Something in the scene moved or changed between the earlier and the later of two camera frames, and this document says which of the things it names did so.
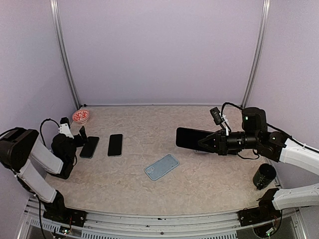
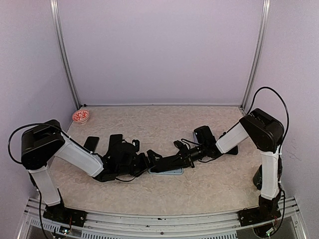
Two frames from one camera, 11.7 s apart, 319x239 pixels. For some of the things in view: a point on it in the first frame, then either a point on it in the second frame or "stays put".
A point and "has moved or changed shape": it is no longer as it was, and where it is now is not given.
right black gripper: (221, 144) -> (185, 157)
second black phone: (115, 147) stays put
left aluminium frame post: (57, 23) stays put
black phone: (88, 148) stays put
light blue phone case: (162, 167) has moved or changed shape
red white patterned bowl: (80, 116) stays put
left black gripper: (80, 142) -> (151, 158)
